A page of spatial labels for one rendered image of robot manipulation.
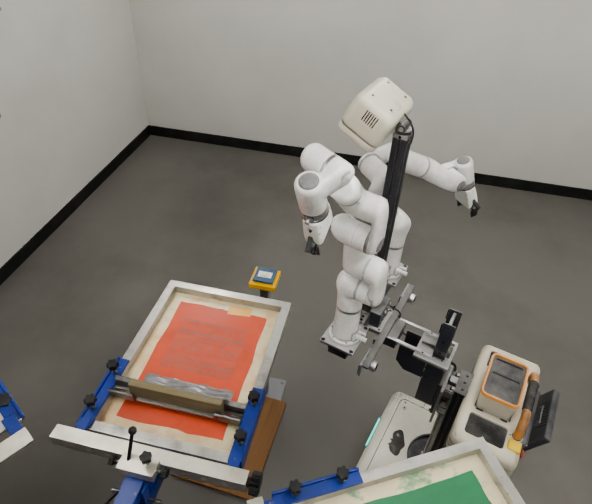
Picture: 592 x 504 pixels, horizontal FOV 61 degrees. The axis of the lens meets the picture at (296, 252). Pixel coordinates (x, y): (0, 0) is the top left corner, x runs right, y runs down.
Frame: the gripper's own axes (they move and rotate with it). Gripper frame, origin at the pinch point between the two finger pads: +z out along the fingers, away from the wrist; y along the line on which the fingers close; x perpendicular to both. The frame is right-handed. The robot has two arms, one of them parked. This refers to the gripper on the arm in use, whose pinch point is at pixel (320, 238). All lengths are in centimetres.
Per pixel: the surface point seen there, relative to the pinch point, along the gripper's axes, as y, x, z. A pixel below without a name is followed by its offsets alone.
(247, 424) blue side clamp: -52, 14, 56
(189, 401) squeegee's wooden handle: -52, 36, 51
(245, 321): -11, 40, 80
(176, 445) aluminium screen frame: -67, 33, 50
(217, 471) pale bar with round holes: -69, 14, 44
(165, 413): -59, 46, 57
